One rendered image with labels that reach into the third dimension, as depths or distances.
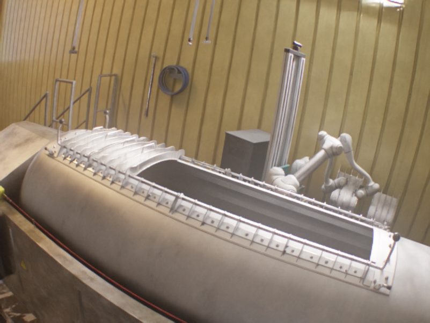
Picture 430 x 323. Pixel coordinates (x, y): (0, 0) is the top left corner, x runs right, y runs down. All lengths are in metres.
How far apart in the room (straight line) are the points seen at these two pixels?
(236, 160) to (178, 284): 1.83
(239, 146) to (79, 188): 1.66
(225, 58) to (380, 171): 2.33
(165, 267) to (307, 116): 2.64
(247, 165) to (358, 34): 2.00
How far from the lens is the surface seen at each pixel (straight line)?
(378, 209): 3.84
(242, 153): 3.15
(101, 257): 1.89
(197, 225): 1.66
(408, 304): 1.61
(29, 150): 2.89
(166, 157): 2.19
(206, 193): 2.60
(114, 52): 5.31
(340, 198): 3.80
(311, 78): 3.78
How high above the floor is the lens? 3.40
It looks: 20 degrees down
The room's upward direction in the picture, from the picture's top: 9 degrees clockwise
